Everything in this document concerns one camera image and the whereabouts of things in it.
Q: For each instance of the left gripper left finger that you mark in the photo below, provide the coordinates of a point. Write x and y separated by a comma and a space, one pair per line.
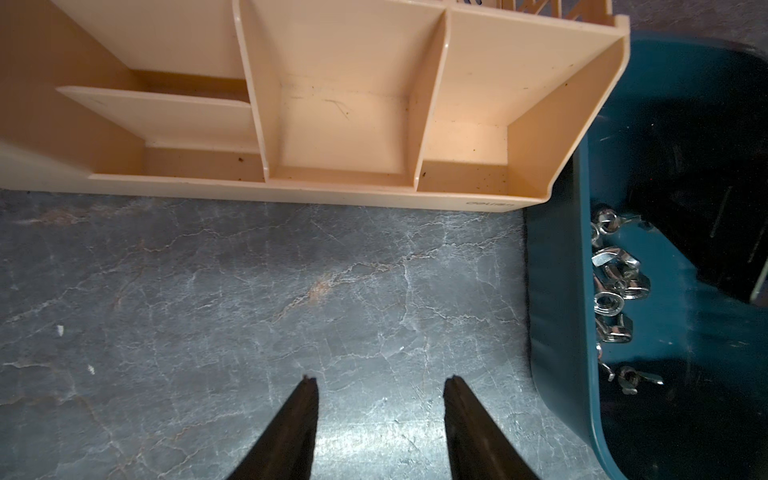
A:
285, 449

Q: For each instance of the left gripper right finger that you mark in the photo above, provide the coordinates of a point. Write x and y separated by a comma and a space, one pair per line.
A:
477, 448

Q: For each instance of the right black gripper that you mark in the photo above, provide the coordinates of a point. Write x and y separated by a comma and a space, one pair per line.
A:
716, 216

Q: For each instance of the teal plastic storage tray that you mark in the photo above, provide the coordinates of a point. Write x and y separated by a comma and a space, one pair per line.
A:
681, 101

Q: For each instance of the pile of silver wing nuts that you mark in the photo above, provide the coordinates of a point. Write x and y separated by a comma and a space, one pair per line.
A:
617, 279

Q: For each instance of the beige plastic file organizer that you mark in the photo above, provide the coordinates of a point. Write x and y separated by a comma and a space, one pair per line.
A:
447, 105

